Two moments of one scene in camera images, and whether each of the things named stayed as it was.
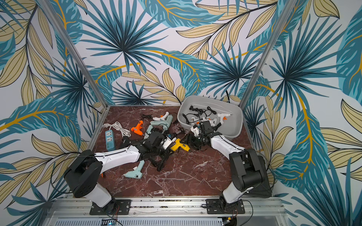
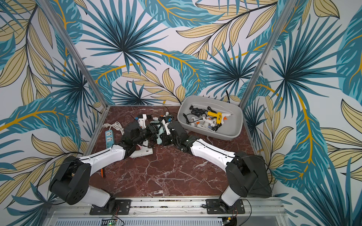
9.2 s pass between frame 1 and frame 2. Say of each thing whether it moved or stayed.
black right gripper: moved
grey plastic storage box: stayed
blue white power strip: stayed
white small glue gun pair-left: stayed
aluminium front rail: stayed
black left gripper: moved
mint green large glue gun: moved
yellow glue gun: moved
